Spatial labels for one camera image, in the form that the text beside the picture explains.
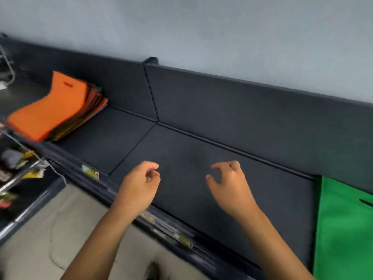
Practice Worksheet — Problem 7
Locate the person's right hand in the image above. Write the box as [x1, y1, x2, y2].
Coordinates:
[206, 160, 260, 221]

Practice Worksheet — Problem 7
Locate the person's left hand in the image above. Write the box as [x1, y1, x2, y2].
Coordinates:
[114, 161, 161, 217]

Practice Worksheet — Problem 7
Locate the person's left forearm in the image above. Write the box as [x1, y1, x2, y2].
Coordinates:
[61, 201, 141, 280]

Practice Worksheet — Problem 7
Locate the person's right forearm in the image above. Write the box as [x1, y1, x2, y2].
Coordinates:
[235, 205, 316, 280]

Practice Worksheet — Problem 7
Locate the row of shelf edge labels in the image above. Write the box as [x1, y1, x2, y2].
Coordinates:
[139, 211, 194, 250]

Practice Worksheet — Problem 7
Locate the yellow green shelf label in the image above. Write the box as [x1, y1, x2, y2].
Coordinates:
[81, 164, 100, 180]

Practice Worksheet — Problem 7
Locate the dark metal shelving unit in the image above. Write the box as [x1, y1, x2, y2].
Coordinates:
[0, 33, 373, 280]

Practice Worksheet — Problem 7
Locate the person's dark shoe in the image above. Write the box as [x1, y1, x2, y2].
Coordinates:
[144, 262, 164, 280]

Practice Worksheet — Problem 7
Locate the stack of coloured fabric bags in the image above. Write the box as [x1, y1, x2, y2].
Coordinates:
[7, 70, 109, 143]

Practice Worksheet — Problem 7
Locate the green fabric bag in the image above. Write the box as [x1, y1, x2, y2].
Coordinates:
[313, 175, 373, 280]

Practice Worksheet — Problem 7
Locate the wire rack of hanging packets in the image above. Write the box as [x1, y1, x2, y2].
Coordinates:
[0, 122, 51, 211]

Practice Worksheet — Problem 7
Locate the white wire hook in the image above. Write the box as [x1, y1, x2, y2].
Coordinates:
[0, 45, 16, 91]

